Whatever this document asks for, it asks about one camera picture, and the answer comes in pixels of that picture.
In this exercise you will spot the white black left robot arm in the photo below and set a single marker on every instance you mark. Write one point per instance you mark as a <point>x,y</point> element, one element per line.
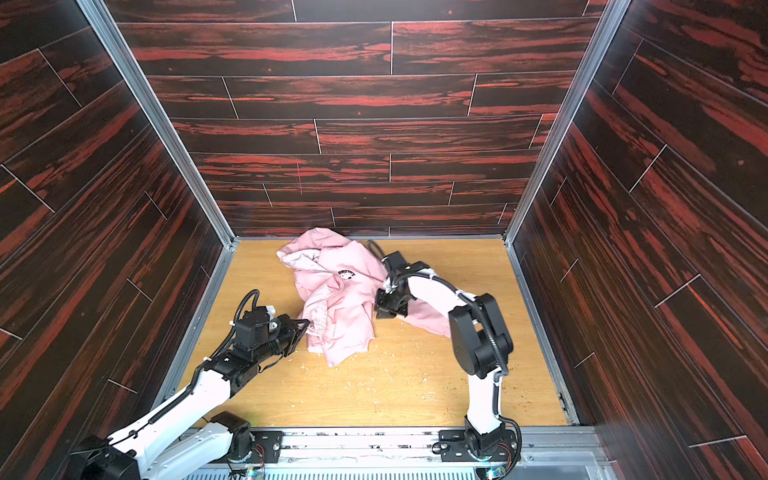
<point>156,447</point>

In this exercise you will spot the aluminium frame rail right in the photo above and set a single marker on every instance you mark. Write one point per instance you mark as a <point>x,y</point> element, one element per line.
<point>606,28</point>

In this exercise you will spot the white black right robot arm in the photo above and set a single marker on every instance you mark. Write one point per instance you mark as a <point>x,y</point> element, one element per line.
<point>481,344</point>

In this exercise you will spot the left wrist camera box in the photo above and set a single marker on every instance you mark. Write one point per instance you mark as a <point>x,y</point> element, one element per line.
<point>255,318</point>

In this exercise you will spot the aluminium frame rail left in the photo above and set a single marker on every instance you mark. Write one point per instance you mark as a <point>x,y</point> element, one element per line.
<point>104,26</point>

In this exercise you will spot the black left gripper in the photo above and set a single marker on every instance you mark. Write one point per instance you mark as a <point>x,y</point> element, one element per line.
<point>285,335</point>

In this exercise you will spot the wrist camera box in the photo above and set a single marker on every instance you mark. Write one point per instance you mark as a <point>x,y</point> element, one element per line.
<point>255,318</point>
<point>397,267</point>

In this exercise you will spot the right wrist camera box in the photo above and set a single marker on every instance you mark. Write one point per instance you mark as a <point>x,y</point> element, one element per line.
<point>397,267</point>

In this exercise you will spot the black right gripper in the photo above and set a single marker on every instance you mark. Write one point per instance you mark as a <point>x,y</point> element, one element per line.
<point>387,297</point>

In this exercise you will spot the aluminium frame rail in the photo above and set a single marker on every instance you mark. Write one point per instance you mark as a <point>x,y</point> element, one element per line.
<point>606,28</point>
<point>104,26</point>

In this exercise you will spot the pink zip-up jacket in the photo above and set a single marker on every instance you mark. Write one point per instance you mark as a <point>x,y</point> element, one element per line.
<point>337,279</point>

